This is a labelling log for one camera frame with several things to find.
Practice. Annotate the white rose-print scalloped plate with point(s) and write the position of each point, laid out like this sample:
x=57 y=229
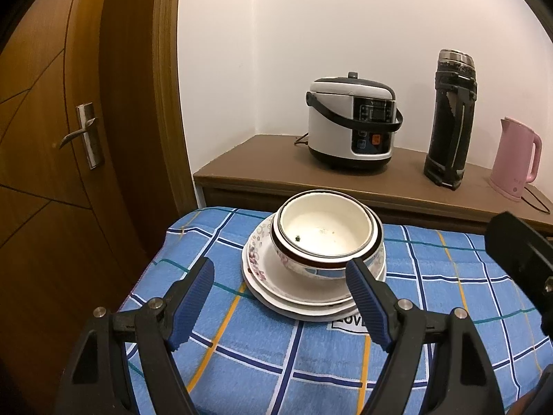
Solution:
x=293 y=307

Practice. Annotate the tall black thermos flask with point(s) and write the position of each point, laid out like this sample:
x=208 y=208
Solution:
x=449 y=138

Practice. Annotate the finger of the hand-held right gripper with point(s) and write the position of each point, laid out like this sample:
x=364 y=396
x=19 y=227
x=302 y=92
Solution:
x=518 y=246

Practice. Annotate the white and black rice cooker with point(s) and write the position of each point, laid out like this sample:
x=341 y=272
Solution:
x=332 y=129

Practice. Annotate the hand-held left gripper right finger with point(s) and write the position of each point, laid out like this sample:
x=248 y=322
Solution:
x=367 y=307

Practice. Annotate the brown wooden sideboard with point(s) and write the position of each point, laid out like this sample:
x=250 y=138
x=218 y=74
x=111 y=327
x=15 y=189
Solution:
x=268 y=160

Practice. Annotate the brown wooden door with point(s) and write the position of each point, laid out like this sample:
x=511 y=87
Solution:
x=43 y=95

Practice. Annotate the pink plastic bowl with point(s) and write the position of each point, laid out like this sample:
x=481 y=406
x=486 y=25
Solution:
x=302 y=260

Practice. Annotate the enamel bowl with white inside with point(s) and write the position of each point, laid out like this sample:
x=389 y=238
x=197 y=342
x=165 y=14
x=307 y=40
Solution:
x=324 y=224

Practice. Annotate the wooden door frame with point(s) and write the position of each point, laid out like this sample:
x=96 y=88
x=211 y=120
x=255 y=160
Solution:
x=142 y=95

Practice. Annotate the blue checked tablecloth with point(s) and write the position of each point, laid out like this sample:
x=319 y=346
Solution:
x=281 y=363

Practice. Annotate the white plate with floral rim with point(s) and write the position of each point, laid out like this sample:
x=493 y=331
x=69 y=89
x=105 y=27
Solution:
x=276 y=281

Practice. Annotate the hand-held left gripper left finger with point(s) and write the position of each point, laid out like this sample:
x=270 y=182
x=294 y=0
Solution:
x=190 y=307

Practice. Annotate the pink electric kettle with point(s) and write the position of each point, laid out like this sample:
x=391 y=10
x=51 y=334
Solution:
x=512 y=160

